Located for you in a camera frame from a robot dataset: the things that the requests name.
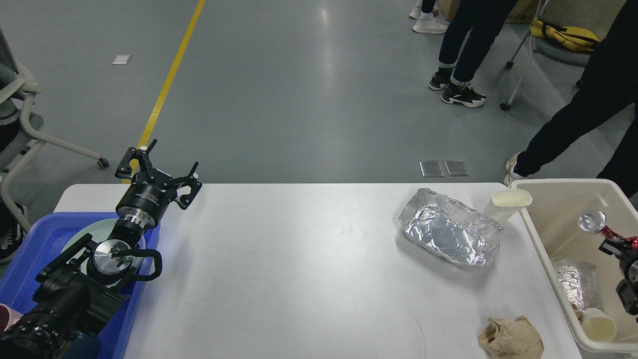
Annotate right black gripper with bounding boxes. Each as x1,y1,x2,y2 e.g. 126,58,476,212
599,239,638,316

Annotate person with white shoes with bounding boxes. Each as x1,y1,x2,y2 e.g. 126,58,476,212
409,0,448,34

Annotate beige plastic bin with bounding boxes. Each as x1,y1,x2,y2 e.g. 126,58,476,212
511,178,638,359

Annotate yellow bag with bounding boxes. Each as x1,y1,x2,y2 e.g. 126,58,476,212
530,18,600,52

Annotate pink mug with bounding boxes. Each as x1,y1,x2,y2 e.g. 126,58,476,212
0,304,22,332

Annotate blue plastic tray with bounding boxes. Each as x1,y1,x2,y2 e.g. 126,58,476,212
1,213,159,359

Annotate left floor plate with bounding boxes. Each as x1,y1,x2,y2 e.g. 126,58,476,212
419,161,445,178

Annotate left grey office chair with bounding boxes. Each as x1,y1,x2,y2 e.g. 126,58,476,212
0,34,109,231

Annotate crushed red can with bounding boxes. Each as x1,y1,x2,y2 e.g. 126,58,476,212
577,210,638,249

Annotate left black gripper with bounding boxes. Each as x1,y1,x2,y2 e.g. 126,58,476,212
114,139,202,235

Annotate crumpled brown paper bag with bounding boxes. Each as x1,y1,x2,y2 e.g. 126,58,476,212
478,316,544,359

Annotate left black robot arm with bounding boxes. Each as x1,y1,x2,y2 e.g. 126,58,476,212
1,140,202,359

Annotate foil tray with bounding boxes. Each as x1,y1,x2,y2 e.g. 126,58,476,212
550,256,602,312
398,188,504,270

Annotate right floor plate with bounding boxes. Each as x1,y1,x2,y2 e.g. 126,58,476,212
445,161,470,177

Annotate person with black sneakers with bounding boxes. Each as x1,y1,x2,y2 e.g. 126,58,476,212
429,0,516,108

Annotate floor plate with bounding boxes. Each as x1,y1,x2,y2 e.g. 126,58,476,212
419,161,445,178
445,161,470,177

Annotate cardboard box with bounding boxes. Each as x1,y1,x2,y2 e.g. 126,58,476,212
437,0,539,23

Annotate person with beige sneakers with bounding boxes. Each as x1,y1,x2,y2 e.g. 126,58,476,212
503,0,638,185

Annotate white paper cup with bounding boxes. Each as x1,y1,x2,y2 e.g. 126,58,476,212
581,307,617,343
482,188,533,225

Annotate seated person grey sweater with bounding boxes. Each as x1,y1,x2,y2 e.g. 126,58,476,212
0,64,27,264

